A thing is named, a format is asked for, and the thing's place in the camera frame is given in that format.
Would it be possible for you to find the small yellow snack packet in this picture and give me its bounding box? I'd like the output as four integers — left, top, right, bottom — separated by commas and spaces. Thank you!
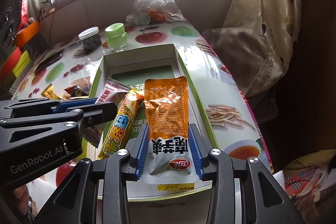
41, 83, 62, 100

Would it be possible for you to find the long yellow snack bar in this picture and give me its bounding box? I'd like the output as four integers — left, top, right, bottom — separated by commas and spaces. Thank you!
97, 88, 145, 160

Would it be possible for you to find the red white candy bar wrapper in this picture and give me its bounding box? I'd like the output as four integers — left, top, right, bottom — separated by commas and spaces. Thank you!
83, 78, 130, 148

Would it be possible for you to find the orange snack pouch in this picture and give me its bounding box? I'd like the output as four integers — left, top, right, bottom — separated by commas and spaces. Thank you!
141, 76, 198, 190

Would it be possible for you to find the red black triangular packet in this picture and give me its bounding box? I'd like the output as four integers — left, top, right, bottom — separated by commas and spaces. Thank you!
63, 85, 88, 98

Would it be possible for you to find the person left hand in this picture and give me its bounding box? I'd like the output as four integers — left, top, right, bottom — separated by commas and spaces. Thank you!
13, 184, 29, 215

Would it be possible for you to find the black smartphone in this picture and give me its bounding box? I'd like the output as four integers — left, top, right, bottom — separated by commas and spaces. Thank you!
34, 50, 65, 75

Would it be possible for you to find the yellow green box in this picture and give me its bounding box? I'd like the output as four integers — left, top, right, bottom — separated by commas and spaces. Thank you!
9, 51, 31, 80

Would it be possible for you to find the green white cardboard box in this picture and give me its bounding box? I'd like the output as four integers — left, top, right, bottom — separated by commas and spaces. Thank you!
90, 44, 221, 202

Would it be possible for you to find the red gift box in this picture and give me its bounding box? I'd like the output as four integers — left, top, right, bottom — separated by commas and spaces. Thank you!
0, 47, 22, 81

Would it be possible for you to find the clear jar white lid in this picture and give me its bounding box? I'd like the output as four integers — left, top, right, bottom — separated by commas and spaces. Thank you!
79, 27, 102, 54

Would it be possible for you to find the green cream jar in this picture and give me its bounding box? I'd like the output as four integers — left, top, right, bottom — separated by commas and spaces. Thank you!
105, 23, 127, 51

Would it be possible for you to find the clear plastic bag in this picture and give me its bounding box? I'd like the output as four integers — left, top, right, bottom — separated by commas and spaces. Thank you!
126, 0, 186, 26

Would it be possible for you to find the patterned beige curtain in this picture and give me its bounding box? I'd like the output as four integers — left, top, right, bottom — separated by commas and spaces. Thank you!
203, 0, 301, 97

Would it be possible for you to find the black cable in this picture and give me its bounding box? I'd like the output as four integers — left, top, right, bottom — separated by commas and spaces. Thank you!
47, 7, 57, 45

